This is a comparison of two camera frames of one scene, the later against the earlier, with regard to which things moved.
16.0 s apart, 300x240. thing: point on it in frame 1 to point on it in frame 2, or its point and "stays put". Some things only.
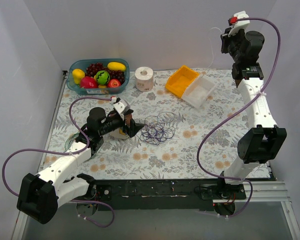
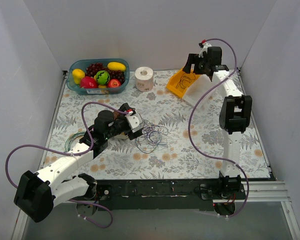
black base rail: x=137 y=194 stays put
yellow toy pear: x=78 y=74 stays put
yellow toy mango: x=116 y=66 stays put
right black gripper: x=225 y=43 to x=193 y=61
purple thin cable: x=158 y=129 to x=151 y=139
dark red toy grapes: x=92 y=69 stays put
